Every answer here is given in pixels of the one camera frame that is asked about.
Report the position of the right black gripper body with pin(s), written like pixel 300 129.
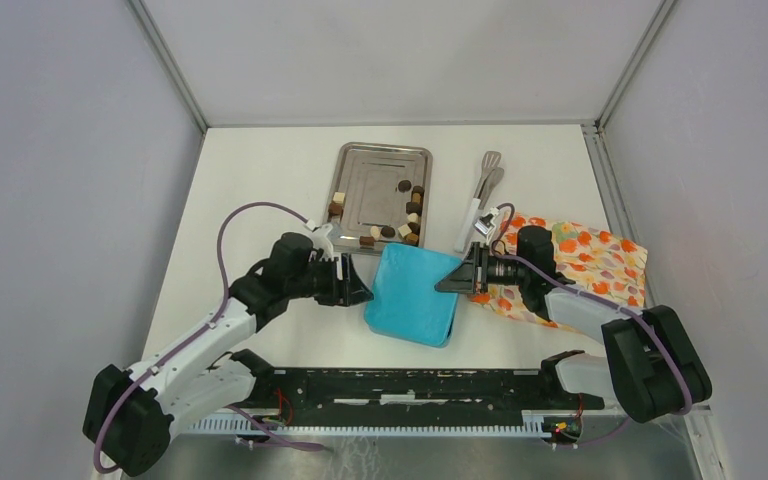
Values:
pixel 494 270

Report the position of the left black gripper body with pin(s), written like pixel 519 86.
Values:
pixel 323 283

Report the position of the teal box lid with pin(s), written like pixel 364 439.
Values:
pixel 406 304

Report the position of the metal serving tongs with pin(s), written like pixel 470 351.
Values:
pixel 491 175

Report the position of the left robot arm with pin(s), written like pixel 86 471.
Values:
pixel 134 414

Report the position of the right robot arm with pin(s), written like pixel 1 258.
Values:
pixel 650 366

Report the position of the pile of assorted chocolates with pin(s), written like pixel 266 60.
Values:
pixel 376 209

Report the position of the floral cloth bag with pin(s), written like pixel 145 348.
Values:
pixel 605 264

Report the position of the silver metal tray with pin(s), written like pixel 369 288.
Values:
pixel 357 158

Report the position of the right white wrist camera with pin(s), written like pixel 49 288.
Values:
pixel 487 223

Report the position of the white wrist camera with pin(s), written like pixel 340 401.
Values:
pixel 487 223
pixel 328 238

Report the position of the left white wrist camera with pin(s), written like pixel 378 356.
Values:
pixel 328 238

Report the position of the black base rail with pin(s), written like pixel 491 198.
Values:
pixel 378 398

